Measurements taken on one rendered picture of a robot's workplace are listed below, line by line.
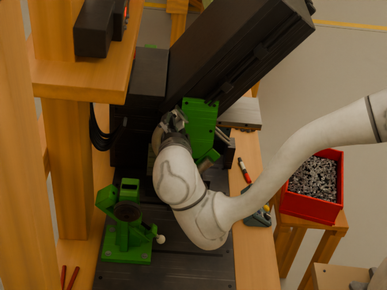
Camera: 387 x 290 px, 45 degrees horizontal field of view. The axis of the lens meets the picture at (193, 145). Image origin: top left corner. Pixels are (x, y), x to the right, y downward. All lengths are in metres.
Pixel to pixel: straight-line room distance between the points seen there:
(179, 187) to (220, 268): 0.49
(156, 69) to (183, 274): 0.69
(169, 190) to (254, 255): 0.55
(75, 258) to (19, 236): 0.62
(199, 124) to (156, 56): 0.35
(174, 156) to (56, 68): 0.33
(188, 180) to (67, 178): 0.41
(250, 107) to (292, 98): 2.19
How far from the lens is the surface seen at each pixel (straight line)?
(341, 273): 1.61
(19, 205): 0.84
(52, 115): 1.19
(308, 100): 3.90
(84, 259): 1.51
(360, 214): 3.11
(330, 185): 1.87
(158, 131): 1.46
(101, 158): 1.80
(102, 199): 1.31
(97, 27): 1.04
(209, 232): 1.17
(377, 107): 0.97
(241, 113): 1.67
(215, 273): 1.47
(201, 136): 1.50
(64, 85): 1.02
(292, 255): 2.46
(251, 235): 1.58
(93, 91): 1.01
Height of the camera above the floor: 2.12
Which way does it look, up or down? 41 degrees down
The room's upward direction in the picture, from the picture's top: 8 degrees clockwise
